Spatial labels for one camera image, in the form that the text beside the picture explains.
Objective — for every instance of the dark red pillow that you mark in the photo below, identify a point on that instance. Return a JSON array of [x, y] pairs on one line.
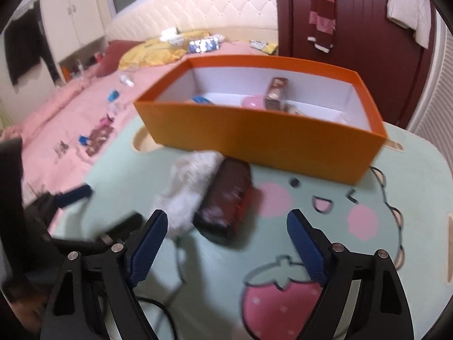
[[113, 56]]

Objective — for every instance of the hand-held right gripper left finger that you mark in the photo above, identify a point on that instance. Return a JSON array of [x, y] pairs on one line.
[[148, 251]]

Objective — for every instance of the tiny blue object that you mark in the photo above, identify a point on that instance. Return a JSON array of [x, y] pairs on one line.
[[83, 140]]

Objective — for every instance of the green cartoon desktop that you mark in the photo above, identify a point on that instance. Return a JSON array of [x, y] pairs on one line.
[[219, 265]]

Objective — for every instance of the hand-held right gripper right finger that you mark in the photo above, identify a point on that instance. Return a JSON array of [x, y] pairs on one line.
[[306, 251]]

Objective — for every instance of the orange cardboard box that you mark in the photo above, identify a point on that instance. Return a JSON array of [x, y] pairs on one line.
[[247, 138]]

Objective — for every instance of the small white bottle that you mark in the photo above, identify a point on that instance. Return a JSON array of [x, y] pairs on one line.
[[126, 79]]

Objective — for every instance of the dark red door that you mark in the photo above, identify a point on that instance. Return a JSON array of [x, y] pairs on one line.
[[364, 35]]

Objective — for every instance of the small blue packet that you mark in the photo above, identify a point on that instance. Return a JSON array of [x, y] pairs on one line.
[[113, 95]]

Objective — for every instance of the pink bed blanket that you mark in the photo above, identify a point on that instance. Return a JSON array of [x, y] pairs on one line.
[[70, 113]]

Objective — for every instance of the shiny printed packet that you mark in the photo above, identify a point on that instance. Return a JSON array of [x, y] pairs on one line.
[[203, 45]]

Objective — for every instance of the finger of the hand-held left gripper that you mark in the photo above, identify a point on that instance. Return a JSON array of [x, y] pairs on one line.
[[120, 225], [76, 194]]

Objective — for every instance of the white slatted radiator cover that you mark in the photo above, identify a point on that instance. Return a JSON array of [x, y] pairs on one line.
[[437, 106]]

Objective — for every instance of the white tissue box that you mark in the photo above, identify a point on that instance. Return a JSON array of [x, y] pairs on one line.
[[170, 34]]

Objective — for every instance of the white wardrobe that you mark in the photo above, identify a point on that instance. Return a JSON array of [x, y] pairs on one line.
[[78, 17]]

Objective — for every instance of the black hanging clothes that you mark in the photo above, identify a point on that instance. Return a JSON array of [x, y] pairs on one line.
[[24, 42]]

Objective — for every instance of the cream padded headboard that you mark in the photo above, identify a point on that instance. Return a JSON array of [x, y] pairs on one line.
[[212, 7]]

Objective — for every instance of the white fluffy cloth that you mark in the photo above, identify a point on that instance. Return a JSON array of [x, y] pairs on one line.
[[187, 191]]

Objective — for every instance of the yellow pillow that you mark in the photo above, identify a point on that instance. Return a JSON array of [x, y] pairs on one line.
[[152, 55]]

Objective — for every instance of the pink plastic object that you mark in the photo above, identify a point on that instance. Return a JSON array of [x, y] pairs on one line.
[[253, 102]]

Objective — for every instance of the dark red snack packet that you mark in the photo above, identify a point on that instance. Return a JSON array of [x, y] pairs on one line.
[[226, 198]]

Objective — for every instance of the white knitted sweater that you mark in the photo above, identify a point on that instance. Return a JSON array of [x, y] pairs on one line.
[[407, 7]]

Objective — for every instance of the red striped scarf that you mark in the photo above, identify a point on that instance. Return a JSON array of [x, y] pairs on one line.
[[322, 17]]

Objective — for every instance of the brown patterned snack packet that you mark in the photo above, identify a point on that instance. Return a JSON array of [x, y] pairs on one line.
[[99, 140]]

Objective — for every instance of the yellow packet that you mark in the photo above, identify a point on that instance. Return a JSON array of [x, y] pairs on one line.
[[263, 46]]

